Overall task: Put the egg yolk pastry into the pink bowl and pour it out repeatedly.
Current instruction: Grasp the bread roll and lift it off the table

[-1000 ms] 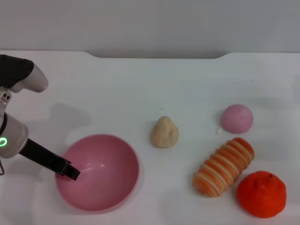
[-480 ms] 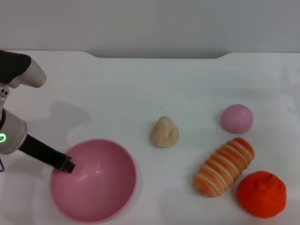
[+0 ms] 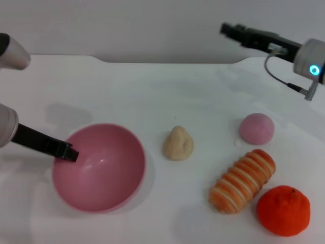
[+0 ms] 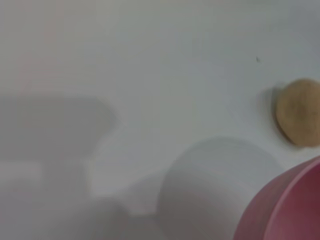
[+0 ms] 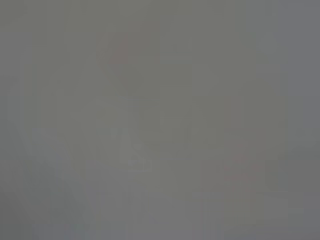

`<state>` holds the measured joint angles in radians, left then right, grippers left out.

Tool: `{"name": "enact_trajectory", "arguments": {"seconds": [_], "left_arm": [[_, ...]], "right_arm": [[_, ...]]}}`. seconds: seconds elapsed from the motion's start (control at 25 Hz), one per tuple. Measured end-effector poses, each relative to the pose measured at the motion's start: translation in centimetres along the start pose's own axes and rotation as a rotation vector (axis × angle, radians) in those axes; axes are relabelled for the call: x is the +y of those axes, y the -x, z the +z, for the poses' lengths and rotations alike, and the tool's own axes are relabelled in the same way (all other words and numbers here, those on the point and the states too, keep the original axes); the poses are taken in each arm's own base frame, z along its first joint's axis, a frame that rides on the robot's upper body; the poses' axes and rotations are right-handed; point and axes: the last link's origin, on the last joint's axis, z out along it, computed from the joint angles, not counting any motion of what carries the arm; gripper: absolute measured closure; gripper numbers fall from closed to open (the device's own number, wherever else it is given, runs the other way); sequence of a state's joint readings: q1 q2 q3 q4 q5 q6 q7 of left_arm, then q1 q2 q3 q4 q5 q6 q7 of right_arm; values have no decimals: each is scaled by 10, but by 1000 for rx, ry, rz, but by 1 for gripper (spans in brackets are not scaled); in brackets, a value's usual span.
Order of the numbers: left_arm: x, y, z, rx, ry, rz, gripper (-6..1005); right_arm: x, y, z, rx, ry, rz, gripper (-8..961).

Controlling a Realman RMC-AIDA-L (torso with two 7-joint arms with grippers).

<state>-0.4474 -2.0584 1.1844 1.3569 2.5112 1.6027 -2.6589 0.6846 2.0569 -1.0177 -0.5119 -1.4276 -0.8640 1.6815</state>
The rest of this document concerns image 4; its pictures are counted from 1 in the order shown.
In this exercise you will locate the beige egg yolk pastry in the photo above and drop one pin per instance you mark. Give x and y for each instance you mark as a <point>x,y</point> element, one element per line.
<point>300,112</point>

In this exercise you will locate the pink plastic bowl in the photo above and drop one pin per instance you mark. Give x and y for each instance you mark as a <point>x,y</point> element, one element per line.
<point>300,205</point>

